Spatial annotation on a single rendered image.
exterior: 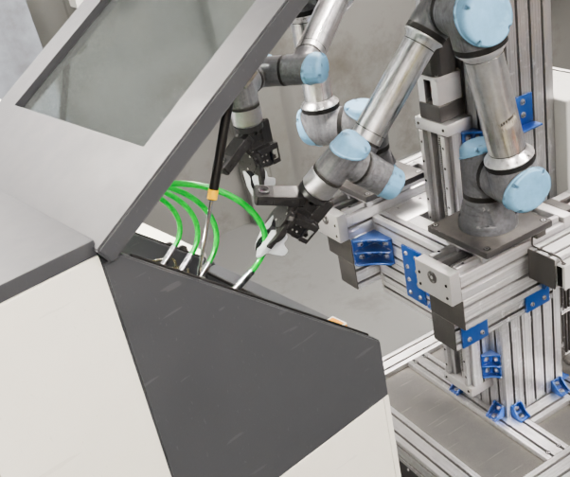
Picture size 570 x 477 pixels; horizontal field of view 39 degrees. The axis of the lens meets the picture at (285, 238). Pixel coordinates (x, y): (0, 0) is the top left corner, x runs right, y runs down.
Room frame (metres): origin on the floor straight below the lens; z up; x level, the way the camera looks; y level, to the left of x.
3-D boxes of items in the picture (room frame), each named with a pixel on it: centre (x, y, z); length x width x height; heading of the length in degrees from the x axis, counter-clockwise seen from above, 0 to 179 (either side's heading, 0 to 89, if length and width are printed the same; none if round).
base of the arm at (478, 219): (1.83, -0.52, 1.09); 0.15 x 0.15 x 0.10
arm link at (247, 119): (1.92, 0.03, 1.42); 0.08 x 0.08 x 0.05
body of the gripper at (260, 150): (1.92, 0.03, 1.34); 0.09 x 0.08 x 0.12; 125
